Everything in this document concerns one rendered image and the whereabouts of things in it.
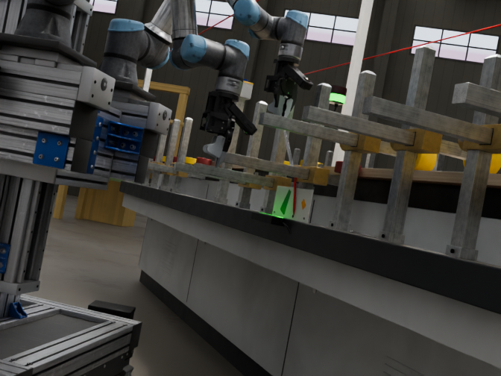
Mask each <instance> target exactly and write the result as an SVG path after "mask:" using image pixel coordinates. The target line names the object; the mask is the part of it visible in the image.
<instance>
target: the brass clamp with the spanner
mask: <svg viewBox="0 0 501 376"><path fill-rule="evenodd" d="M299 167H300V168H304V169H309V176H308V179H302V178H297V182H302V183H307V184H314V185H321V186H326V185H327V181H328V177H329V173H330V170H329V169H323V168H319V167H316V166H299Z"/></svg>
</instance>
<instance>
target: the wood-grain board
mask: <svg viewBox="0 0 501 376"><path fill-rule="evenodd" d="M324 168H325V169H329V170H330V173H329V174H331V175H337V176H340V175H341V174H339V173H336V172H334V169H335V167H334V166H324ZM232 169H241V170H244V166H238V165H234V164H233V168H232ZM393 171H394V170H393V169H372V168H361V170H360V175H359V176H358V178H363V179H374V180H384V181H391V180H392V175H393ZM462 178H463V172H440V171H423V170H414V175H413V179H412V182H415V183H425V184H444V185H455V186H461V182H462ZM486 188H496V189H501V174H491V173H489V175H488V182H487V186H486Z"/></svg>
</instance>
